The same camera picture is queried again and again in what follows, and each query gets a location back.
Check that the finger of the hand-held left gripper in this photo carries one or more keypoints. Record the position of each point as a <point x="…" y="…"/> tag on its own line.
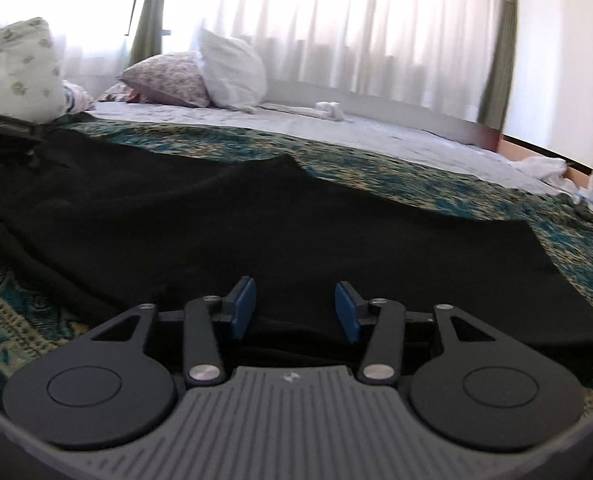
<point x="6" y="124"/>

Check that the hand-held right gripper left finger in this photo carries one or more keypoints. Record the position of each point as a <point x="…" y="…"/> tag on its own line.
<point x="243" y="307"/>

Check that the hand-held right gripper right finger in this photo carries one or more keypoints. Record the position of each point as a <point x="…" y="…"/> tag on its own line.
<point x="347" y="310"/>

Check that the black pants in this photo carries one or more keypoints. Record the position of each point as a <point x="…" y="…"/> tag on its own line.
<point x="226" y="220"/>

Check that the white pillow with green flowers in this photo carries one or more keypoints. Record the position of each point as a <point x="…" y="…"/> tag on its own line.
<point x="16" y="70"/>

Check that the striped cloth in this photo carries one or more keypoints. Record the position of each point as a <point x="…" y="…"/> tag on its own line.
<point x="79" y="96"/>

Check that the pink floral cloth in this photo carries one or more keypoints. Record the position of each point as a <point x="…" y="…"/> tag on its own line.
<point x="116" y="94"/>

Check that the blue patterned blanket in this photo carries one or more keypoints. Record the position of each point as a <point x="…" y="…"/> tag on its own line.
<point x="401" y="170"/>

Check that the purple floral pillow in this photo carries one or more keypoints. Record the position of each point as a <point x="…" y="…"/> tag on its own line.
<point x="169" y="77"/>

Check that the white bed sheet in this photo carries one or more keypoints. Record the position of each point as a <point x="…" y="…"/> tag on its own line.
<point x="376" y="135"/>

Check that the green curtain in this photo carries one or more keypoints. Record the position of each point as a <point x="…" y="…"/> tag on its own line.
<point x="149" y="15"/>
<point x="501" y="45"/>

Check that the folded white cloth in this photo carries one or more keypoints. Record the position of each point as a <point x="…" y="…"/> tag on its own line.
<point x="329" y="109"/>

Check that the plain white pillow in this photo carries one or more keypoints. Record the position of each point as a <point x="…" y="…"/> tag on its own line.
<point x="234" y="72"/>

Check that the crumpled white cloth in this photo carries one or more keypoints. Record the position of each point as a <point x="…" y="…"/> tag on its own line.
<point x="546" y="170"/>

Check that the white sheer curtain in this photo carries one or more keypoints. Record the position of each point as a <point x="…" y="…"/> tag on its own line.
<point x="326" y="20"/>

